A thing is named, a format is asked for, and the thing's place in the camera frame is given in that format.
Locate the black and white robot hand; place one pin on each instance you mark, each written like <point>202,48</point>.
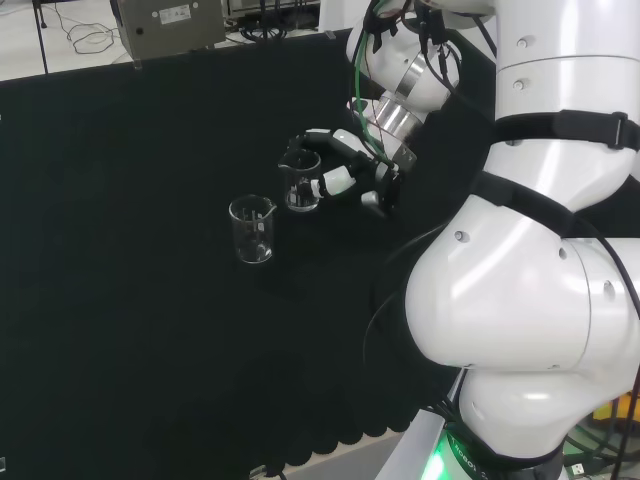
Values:
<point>372,172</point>

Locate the clear glass beaker with liquid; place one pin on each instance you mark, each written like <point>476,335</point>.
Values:
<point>302,192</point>

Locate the empty clear glass beaker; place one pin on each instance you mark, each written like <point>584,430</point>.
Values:
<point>251,235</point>

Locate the grey metal box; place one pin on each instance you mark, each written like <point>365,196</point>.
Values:
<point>170,25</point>

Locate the black bench cloth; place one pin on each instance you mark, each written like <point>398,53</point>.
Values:
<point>150,300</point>

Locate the black tripod leg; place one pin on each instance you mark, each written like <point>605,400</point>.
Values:
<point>41,35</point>

